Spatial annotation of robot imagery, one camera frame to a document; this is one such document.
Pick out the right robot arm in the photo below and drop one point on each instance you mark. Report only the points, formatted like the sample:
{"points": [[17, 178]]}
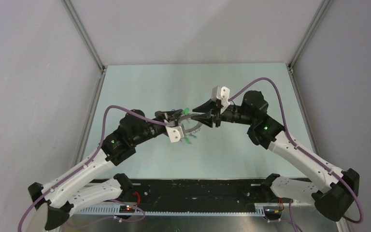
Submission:
{"points": [[331, 189]]}

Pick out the aluminium frame post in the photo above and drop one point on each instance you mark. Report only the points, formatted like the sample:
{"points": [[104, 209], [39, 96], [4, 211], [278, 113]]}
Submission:
{"points": [[76, 20], [310, 31]]}

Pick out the left circuit board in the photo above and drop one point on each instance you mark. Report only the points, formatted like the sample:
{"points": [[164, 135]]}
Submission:
{"points": [[127, 209]]}

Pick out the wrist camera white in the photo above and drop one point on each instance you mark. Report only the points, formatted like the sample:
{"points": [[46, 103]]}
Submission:
{"points": [[222, 94], [175, 134]]}

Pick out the green tag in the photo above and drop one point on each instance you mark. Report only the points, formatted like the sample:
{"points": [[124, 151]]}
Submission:
{"points": [[187, 141]]}

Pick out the right circuit board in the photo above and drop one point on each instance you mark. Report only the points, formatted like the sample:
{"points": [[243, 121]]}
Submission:
{"points": [[272, 212]]}

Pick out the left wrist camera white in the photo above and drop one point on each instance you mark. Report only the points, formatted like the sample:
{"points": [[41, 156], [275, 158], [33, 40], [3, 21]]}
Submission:
{"points": [[175, 134]]}

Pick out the right aluminium frame post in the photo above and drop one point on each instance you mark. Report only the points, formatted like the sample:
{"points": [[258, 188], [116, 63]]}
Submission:
{"points": [[310, 31]]}

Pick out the circuit board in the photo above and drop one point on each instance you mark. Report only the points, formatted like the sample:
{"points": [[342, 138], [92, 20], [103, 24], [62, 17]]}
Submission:
{"points": [[272, 212], [127, 209]]}

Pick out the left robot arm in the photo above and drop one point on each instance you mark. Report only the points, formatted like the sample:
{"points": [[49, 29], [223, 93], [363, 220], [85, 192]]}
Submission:
{"points": [[56, 201]]}

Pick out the green tag key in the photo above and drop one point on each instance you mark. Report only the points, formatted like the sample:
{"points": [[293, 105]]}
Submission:
{"points": [[185, 111]]}

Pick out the left aluminium frame post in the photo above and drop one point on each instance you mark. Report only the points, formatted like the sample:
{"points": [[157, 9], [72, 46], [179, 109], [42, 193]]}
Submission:
{"points": [[76, 20]]}

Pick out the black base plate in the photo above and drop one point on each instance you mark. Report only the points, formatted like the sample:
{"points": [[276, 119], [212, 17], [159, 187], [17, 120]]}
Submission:
{"points": [[198, 195]]}

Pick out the grey toothed keyring disc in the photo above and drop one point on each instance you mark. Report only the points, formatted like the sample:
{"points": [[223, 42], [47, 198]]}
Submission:
{"points": [[189, 125]]}

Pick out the grey cable duct strip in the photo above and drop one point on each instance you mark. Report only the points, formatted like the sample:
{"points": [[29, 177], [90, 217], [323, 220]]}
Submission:
{"points": [[113, 210]]}

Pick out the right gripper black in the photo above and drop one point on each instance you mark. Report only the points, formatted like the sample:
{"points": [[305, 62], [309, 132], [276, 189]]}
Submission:
{"points": [[210, 108]]}

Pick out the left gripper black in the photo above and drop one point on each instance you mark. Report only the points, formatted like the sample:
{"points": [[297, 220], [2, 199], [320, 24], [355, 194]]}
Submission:
{"points": [[166, 117]]}

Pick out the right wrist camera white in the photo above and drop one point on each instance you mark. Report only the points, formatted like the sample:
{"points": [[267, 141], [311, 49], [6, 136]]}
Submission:
{"points": [[222, 94]]}

